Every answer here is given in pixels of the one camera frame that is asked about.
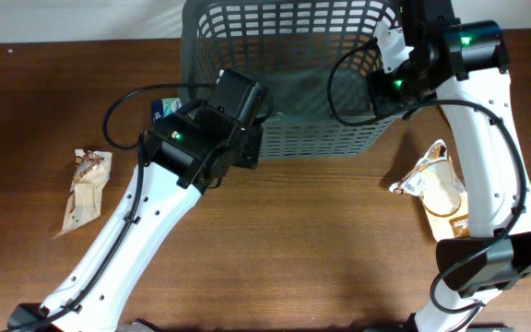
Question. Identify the beige brown coffee pouch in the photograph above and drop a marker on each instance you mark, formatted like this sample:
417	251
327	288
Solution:
443	196

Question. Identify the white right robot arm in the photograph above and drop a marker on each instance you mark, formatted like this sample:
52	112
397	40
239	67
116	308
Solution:
434	59

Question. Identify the small brown paper snack bag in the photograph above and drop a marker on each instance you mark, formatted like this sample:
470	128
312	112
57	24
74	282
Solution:
91	174

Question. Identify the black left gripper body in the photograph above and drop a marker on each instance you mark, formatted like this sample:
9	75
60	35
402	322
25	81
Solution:
251	145

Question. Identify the grey plastic basket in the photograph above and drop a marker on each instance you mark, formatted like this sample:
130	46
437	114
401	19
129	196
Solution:
305	53

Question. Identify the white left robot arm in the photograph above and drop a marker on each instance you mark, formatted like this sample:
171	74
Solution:
179	157

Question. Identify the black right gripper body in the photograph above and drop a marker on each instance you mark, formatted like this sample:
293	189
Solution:
397	89

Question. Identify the Kleenex tissue multipack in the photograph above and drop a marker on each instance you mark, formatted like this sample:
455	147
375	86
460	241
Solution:
163	107

